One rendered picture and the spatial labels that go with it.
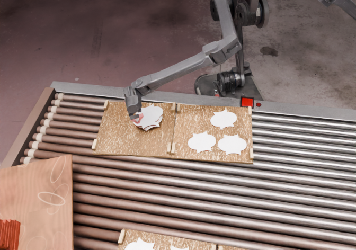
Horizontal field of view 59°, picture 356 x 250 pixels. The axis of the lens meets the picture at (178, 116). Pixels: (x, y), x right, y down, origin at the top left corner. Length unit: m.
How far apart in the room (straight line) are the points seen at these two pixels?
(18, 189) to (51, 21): 3.06
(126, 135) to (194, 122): 0.38
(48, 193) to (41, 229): 0.16
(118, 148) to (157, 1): 2.95
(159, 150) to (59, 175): 0.49
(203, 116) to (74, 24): 2.81
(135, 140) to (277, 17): 2.82
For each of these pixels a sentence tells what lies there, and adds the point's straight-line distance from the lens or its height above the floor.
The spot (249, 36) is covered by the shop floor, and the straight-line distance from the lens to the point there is 3.74.
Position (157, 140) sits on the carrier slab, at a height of 0.94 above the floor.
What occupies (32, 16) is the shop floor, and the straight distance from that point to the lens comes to 4.61.
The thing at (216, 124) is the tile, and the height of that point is 0.94.
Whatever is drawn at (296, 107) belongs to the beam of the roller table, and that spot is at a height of 0.92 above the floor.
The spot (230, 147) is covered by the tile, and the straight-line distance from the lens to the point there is 1.62.
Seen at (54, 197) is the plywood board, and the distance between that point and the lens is 1.52.
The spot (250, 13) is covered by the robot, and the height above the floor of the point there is 1.18.
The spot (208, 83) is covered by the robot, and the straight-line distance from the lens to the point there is 2.84.
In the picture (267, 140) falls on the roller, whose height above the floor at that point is 0.92.
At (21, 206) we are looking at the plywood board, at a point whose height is 1.04.
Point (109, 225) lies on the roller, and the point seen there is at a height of 0.92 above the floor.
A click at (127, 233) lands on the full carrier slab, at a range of 1.47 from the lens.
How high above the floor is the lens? 2.32
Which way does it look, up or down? 53 degrees down
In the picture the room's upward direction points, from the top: 5 degrees counter-clockwise
